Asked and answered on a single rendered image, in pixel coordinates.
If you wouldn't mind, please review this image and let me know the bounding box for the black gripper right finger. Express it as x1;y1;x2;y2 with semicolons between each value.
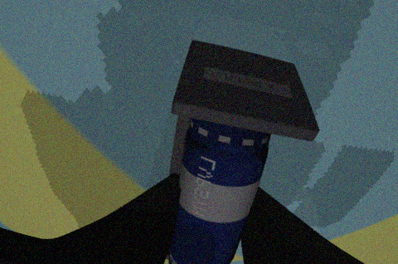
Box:
241;187;364;264

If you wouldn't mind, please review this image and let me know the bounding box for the blue and grey battery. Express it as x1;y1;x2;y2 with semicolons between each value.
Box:
168;118;272;264

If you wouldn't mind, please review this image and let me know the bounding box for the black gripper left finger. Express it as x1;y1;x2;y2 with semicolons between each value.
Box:
0;174;182;264

